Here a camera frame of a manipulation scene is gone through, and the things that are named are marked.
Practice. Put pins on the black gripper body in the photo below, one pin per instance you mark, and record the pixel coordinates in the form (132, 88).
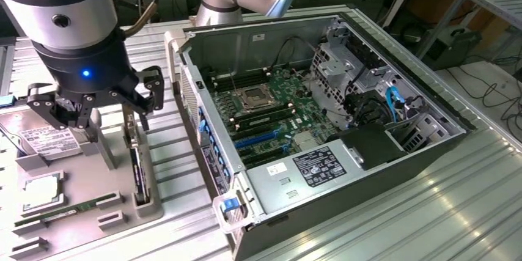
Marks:
(86, 65)

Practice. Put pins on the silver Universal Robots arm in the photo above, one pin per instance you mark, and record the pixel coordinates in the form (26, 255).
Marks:
(61, 1)

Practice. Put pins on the hard disk drive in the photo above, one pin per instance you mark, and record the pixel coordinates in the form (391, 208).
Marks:
(44, 140)

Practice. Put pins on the blue connector block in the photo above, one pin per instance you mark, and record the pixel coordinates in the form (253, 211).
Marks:
(5, 101)

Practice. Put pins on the graphics card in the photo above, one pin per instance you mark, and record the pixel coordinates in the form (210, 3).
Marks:
(137, 163)

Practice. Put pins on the grey parts rack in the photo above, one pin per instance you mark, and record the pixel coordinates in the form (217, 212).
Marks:
(81, 187)

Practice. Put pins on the CPU socket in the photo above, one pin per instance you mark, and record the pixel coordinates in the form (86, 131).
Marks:
(255, 96)

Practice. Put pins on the CPU chip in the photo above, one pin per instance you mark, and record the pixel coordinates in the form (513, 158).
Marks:
(40, 192)

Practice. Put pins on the installed RAM stick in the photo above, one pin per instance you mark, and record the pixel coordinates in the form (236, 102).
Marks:
(263, 119)

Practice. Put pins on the blue expansion slot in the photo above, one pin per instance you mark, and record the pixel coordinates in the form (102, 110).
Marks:
(256, 139)

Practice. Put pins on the green RAM stick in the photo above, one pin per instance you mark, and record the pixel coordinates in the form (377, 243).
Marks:
(56, 212)

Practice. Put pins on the green motherboard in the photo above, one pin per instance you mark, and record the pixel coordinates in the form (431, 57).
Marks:
(293, 114)

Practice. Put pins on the silver chipset heatsink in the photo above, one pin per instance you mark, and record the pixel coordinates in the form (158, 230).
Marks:
(305, 138)

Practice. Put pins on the blue case latch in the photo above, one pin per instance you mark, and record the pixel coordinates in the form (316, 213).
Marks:
(229, 205)

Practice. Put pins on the grey power supply unit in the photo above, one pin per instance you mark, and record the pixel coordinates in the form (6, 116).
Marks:
(285, 181)

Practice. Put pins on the metal disk bay cage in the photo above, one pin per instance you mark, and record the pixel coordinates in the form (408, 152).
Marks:
(333, 68)

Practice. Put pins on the open black PC case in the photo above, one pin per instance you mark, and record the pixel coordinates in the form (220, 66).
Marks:
(367, 187)

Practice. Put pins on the black box appliance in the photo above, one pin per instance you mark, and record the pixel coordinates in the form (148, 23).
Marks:
(448, 48)

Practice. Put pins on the metal slat table frame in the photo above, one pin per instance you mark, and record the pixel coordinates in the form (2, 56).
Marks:
(495, 1)

